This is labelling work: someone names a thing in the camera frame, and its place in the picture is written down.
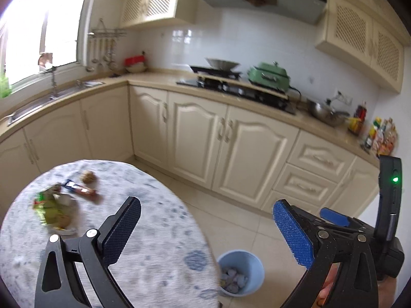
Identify steel spoon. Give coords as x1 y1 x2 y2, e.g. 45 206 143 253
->
109 38 119 70

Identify cream base cabinets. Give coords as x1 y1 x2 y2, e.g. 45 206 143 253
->
0 71 380 213

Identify person's right hand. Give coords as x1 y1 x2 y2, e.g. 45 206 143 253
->
316 261 342 308

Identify cream lattice-door wall cabinet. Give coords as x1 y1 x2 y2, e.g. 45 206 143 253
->
315 0 405 93
119 0 197 29

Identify steel ladle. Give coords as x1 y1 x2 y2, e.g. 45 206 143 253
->
85 38 96 72

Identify steel double sink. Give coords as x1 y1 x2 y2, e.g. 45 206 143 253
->
6 80 105 126

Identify colourful printed snack packet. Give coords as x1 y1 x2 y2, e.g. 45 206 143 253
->
34 190 63 214

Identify sauce bottles on counter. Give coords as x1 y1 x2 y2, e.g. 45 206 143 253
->
355 101 368 126

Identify steel utensil rack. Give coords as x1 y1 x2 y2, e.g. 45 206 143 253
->
87 19 128 40

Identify steel faucet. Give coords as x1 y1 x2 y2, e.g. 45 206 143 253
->
39 53 60 99

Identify black induction cooker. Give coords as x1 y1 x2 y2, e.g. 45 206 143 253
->
189 65 241 78

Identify steel wok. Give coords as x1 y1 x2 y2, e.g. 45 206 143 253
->
205 58 241 71

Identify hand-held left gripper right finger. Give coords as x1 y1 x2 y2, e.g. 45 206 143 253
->
272 199 381 308

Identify green cap bottle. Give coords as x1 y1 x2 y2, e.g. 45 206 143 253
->
364 119 383 150

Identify blue brown snack wrapper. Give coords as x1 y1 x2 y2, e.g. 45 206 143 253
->
62 180 99 201

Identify round table with patterned cloth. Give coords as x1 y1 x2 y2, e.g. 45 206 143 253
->
0 159 220 308

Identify wall socket with plug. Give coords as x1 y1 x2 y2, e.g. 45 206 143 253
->
332 88 352 105

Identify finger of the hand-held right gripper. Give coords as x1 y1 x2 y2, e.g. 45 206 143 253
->
291 207 377 242

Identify steel pot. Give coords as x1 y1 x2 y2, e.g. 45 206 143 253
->
306 98 351 127

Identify black glass gas stove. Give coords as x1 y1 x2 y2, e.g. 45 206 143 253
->
176 77 296 115

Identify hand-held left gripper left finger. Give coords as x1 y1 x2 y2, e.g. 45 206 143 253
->
35 196 142 308

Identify green dish soap bottle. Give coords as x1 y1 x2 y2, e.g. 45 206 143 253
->
0 72 12 99

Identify black power cable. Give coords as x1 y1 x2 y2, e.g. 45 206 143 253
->
287 85 303 104

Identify yellow-green wrapper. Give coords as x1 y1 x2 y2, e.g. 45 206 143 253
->
42 199 79 233

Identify blue plastic bin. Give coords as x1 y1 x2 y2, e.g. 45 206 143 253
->
217 251 265 296

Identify wooden board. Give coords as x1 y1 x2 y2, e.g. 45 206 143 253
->
197 74 288 101

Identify person's right forearm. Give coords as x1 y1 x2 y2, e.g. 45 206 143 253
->
378 277 399 308

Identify white framed window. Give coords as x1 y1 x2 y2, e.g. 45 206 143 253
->
0 0 88 84

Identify green electric pot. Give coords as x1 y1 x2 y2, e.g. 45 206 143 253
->
247 61 291 92

